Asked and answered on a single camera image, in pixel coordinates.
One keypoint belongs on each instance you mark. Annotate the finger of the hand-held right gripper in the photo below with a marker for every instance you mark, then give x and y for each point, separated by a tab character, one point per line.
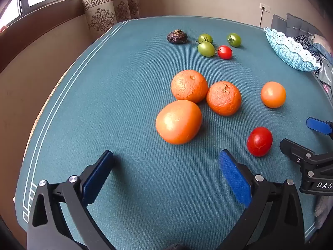
296	151
317	126

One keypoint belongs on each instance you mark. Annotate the white wall socket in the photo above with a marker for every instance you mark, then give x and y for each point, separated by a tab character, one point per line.
264	7

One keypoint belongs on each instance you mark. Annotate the pile of clothes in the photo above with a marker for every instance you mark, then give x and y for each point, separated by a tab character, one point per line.
322	54

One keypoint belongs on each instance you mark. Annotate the light blue lace basket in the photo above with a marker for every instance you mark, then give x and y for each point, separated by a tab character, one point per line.
291	50

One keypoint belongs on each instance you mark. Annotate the large smooth orange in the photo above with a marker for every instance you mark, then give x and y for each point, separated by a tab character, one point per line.
179	122

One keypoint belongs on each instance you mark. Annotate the window with wooden frame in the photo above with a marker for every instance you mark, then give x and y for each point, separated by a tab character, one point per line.
39	2

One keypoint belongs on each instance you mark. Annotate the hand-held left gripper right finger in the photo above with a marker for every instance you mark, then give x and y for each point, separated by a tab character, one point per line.
234	177

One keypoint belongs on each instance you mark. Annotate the small smooth orange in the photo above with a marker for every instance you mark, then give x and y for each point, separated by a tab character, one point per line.
273	94

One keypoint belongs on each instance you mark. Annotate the bumpy orange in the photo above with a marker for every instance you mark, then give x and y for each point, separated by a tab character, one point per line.
224	98
189	86

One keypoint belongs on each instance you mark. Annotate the grey tufted sofa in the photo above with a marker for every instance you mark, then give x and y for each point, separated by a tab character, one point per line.
294	23

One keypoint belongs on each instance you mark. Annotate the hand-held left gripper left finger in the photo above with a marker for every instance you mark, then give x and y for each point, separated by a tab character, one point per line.
97	177

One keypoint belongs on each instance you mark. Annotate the small red tomato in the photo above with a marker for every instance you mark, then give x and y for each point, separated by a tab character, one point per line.
224	52

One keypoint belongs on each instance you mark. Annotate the green tomato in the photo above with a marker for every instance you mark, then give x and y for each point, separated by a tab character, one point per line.
205	38
206	49
234	39

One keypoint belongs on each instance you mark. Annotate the beige patterned curtain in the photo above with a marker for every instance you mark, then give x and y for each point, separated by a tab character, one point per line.
109	5

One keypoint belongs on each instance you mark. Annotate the dark wrinkled fruit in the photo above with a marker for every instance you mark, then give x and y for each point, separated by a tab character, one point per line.
177	36

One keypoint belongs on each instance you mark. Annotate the large red tomato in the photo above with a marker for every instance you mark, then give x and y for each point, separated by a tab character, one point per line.
259	141

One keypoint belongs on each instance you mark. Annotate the teal table mat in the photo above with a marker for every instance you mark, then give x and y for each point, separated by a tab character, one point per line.
117	104

